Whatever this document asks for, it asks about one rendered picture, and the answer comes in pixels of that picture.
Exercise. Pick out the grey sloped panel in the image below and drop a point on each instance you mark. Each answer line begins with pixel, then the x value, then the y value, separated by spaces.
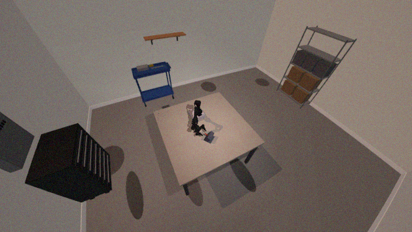
pixel 210 137

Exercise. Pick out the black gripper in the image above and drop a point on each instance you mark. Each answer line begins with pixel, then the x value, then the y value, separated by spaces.
pixel 199 128

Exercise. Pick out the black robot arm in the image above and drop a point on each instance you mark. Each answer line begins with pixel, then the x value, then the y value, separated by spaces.
pixel 197 112

